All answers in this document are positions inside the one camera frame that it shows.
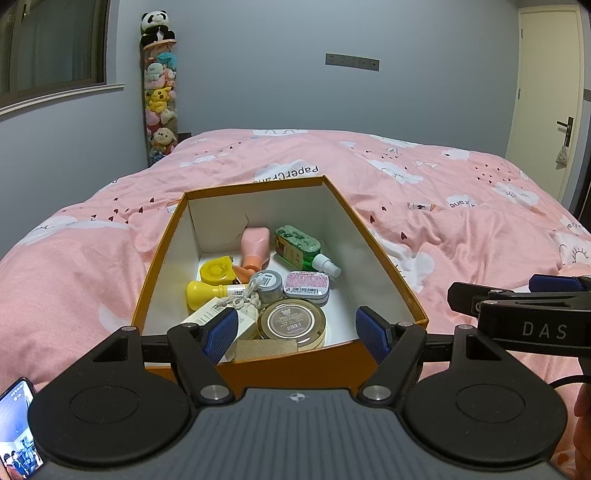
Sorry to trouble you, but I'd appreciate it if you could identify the clear tube of plush toys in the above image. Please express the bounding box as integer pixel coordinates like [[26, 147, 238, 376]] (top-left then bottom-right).
[[142, 39, 180, 167]]

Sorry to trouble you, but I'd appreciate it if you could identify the panda plush toy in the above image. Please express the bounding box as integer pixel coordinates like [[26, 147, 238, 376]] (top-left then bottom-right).
[[140, 11, 177, 45]]

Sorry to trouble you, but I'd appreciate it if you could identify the pink bottle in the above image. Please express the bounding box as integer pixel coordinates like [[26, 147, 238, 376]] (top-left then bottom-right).
[[240, 227, 271, 273]]

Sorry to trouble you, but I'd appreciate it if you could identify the gold cardboard box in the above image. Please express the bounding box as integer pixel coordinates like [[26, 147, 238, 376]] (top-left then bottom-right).
[[233, 339, 301, 363]]

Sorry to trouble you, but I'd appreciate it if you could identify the yellow round container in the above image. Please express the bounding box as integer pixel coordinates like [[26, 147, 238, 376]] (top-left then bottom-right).
[[200, 257, 235, 285]]

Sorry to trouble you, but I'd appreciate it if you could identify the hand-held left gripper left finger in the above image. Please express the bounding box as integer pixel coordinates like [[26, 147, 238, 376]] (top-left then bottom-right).
[[85, 307, 240, 405]]

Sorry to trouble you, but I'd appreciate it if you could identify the black cable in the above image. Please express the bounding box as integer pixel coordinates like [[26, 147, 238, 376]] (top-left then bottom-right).
[[551, 375, 591, 393]]

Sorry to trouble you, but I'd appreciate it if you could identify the small tin with pink label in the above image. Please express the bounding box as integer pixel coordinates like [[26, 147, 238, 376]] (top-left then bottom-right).
[[281, 270, 331, 305]]

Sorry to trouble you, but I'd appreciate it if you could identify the pink printed blanket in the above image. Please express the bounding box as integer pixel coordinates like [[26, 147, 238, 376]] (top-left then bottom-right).
[[0, 128, 591, 476]]

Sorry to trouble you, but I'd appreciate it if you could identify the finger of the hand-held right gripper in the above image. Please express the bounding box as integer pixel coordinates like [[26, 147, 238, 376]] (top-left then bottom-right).
[[447, 282, 591, 356], [530, 274, 591, 292]]

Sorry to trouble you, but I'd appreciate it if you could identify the gold round tin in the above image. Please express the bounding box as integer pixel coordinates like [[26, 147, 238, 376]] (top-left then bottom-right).
[[256, 298, 328, 352]]

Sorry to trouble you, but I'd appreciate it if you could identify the yellow bottle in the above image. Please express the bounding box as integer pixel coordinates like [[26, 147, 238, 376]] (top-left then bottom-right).
[[186, 281, 252, 311]]

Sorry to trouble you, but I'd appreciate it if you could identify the person's right forearm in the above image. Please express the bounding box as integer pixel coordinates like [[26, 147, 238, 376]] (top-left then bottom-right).
[[573, 383, 591, 480]]

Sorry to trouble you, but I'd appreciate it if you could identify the white drawstring pouch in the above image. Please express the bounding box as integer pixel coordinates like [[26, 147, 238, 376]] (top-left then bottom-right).
[[217, 284, 264, 342]]

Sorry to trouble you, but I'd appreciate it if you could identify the orange cardboard box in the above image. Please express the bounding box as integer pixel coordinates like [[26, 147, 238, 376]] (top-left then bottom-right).
[[130, 174, 429, 393]]

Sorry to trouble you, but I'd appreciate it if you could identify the window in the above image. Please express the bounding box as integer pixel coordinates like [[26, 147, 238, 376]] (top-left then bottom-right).
[[0, 0, 125, 116]]

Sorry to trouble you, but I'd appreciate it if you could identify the dark wardrobe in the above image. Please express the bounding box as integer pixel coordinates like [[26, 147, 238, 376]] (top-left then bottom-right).
[[575, 92, 591, 217]]

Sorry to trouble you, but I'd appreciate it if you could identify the cream door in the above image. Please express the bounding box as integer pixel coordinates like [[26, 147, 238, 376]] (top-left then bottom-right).
[[505, 7, 585, 204]]

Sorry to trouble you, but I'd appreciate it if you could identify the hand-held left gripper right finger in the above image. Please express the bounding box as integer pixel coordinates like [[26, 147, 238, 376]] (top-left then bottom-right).
[[355, 307, 506, 407]]

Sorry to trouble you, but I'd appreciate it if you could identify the grey wall socket panel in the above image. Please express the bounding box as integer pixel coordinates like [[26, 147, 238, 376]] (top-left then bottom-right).
[[325, 53, 380, 71]]

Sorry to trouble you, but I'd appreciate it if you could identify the green spray bottle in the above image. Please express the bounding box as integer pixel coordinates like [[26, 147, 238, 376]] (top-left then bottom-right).
[[274, 224, 342, 278]]

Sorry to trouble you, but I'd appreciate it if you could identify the small grey jar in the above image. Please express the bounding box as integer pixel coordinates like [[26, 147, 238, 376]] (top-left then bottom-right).
[[249, 270, 284, 304]]

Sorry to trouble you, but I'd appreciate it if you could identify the smartphone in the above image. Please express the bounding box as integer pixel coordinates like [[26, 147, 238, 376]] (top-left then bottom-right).
[[0, 377, 45, 480]]

